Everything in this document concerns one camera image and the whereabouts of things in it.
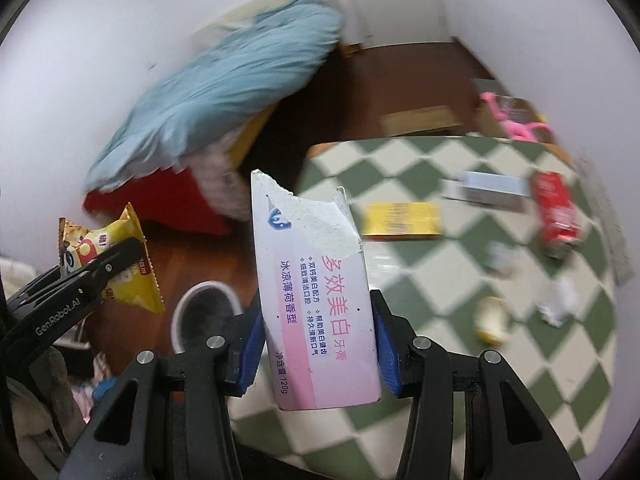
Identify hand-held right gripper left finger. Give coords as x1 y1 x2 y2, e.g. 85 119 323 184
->
57 290 267 480

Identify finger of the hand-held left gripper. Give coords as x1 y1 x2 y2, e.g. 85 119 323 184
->
54 236 144 292

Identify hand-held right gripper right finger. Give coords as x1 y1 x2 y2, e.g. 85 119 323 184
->
371 289 582 480

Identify yellow snack packet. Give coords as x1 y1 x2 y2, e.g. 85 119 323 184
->
57 202 166 315

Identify white trash bin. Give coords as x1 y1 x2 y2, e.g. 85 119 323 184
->
171 281 261 361

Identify white pink toothpaste box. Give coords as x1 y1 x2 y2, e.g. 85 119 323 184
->
250 169 384 412

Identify yellow white wrapper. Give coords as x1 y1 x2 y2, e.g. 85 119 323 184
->
472 296 511 345

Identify yellow box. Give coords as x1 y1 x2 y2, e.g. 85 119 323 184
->
361 202 445 240

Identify white paper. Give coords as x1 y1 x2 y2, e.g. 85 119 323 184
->
535 275 582 329
487 240 524 276

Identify grey white box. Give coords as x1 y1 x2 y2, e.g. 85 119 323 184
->
440 170 531 211

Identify red soda can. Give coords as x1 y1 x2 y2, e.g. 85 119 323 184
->
529 171 586 260

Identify red bed sheet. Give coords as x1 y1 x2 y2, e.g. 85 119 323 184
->
82 167 232 237

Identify green white checkered tablecloth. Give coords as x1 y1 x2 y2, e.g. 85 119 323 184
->
227 135 622 462

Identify blue garment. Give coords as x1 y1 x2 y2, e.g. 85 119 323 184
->
92 377 121 404

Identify checkered mattress cover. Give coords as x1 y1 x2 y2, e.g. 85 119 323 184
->
192 150 256 222

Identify light blue duvet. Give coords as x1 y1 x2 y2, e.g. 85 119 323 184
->
85 2 344 194

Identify brown cardboard box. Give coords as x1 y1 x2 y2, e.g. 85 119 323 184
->
382 105 464 137

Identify pink toy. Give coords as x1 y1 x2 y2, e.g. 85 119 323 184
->
479 91 559 142

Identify grey cardboard box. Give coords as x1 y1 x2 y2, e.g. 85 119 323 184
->
472 79 549 139

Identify cream pillow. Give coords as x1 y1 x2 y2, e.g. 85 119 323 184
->
200 0 341 36

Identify white door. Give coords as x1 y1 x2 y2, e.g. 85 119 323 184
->
345 0 451 52

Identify wooden bed frame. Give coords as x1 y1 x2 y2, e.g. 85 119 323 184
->
224 105 277 171

